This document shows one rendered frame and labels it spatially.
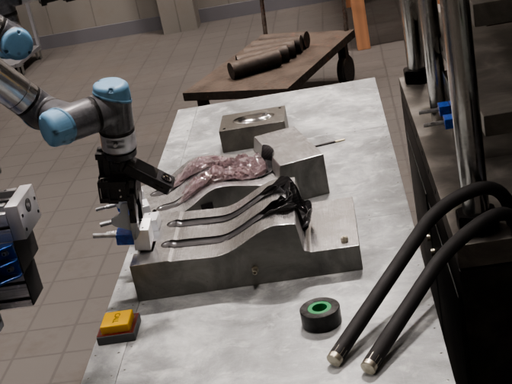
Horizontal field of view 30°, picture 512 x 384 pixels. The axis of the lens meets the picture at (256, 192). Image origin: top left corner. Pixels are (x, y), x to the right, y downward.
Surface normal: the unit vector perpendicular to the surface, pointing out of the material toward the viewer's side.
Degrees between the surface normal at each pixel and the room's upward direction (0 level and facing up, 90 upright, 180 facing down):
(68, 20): 90
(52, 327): 0
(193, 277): 90
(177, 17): 90
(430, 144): 0
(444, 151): 0
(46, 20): 90
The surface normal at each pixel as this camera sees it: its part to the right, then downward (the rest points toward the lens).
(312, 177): 0.26, 0.33
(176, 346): -0.18, -0.91
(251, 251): -0.04, 0.40
